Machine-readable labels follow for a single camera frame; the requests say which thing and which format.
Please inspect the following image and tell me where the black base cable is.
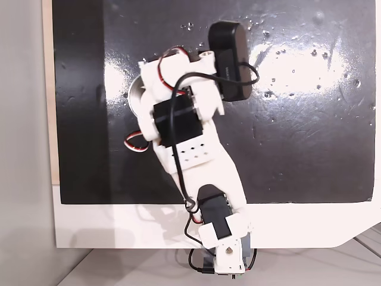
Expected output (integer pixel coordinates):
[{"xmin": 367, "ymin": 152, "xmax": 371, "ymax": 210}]
[{"xmin": 183, "ymin": 213, "xmax": 258, "ymax": 275}]

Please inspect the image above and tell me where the pale green steel mug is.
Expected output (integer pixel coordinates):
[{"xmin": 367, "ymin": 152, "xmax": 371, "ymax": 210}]
[{"xmin": 127, "ymin": 74, "xmax": 151, "ymax": 117}]

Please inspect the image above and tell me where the black camera cable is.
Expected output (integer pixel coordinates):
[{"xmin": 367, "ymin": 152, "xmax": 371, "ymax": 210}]
[{"xmin": 170, "ymin": 61, "xmax": 260, "ymax": 213}]

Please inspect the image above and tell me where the black oval camera box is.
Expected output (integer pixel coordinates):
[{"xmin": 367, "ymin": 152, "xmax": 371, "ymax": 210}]
[{"xmin": 207, "ymin": 21, "xmax": 254, "ymax": 102}]

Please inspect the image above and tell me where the red white servo cable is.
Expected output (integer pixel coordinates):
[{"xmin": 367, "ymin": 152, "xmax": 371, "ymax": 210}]
[
  {"xmin": 123, "ymin": 130, "xmax": 150, "ymax": 153},
  {"xmin": 157, "ymin": 46, "xmax": 192, "ymax": 91}
]

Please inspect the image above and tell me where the black table mat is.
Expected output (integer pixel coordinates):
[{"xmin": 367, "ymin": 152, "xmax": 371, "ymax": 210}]
[{"xmin": 51, "ymin": 0, "xmax": 377, "ymax": 206}]

